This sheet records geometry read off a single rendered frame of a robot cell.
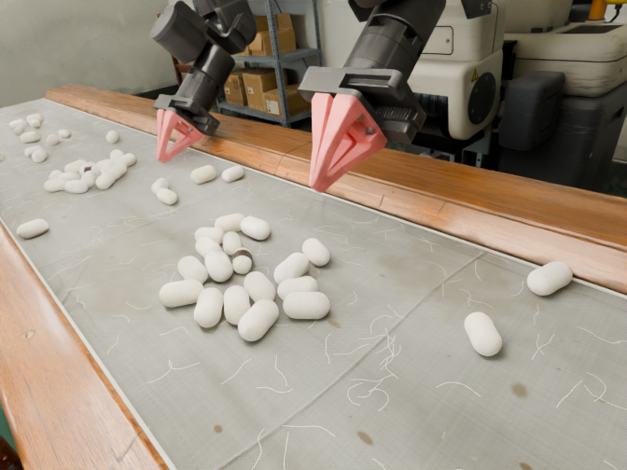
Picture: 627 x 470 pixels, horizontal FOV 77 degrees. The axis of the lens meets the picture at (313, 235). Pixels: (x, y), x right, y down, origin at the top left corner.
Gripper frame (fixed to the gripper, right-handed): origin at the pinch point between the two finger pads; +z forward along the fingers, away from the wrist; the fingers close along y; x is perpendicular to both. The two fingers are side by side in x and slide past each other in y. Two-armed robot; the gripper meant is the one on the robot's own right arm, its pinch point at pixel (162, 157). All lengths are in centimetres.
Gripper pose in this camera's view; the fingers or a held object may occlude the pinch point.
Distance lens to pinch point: 68.8
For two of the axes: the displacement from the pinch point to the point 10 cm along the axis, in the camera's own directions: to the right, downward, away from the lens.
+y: 7.2, 3.0, -6.3
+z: -4.5, 8.9, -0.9
